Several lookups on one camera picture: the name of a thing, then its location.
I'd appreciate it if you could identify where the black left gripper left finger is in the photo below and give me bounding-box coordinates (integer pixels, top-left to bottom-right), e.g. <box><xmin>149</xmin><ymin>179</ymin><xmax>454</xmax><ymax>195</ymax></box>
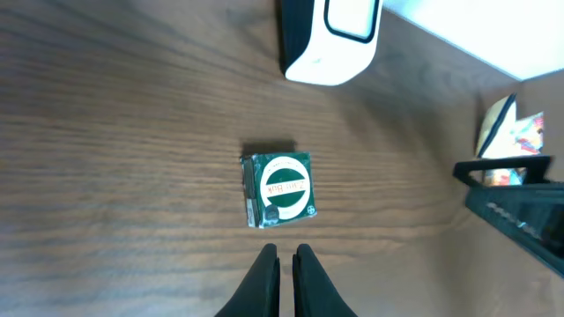
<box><xmin>216</xmin><ymin>243</ymin><xmax>280</xmax><ymax>317</ymax></box>

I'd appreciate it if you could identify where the white barcode scanner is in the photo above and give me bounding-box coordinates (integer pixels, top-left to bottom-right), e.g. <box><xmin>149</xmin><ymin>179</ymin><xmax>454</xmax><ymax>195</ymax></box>
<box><xmin>278</xmin><ymin>0</ymin><xmax>382</xmax><ymax>86</ymax></box>

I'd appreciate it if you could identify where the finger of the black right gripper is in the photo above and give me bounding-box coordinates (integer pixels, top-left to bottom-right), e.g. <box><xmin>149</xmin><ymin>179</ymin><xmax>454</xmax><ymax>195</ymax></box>
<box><xmin>453</xmin><ymin>155</ymin><xmax>563</xmax><ymax>276</ymax></box>

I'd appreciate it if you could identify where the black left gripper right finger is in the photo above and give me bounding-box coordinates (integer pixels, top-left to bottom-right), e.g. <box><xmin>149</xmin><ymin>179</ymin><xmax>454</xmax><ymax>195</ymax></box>
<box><xmin>293</xmin><ymin>244</ymin><xmax>357</xmax><ymax>317</ymax></box>

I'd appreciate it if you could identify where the dark green square packet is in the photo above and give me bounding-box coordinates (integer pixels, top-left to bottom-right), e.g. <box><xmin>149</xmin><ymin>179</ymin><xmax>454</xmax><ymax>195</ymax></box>
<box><xmin>241</xmin><ymin>151</ymin><xmax>317</xmax><ymax>229</ymax></box>

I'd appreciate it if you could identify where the cream snack bag blue trim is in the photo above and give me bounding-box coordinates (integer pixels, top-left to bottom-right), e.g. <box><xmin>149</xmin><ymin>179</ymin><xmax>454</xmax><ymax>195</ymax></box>
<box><xmin>475</xmin><ymin>93</ymin><xmax>544</xmax><ymax>159</ymax></box>

